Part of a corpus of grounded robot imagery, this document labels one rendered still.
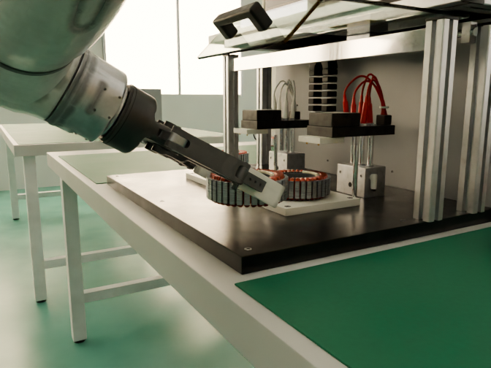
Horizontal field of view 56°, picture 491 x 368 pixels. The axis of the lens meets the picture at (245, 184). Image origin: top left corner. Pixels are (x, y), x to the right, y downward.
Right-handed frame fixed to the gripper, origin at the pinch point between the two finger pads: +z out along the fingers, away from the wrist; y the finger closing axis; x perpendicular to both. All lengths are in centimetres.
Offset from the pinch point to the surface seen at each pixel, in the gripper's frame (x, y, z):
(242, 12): 18.9, 0.6, -11.7
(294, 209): 0.3, -1.6, 10.7
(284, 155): 12.8, -30.4, 24.3
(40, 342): -81, -132, 26
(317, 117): 17.2, -9.7, 13.1
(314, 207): 2.1, -1.6, 14.1
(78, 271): -48, -123, 24
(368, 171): 13.1, -5.3, 24.9
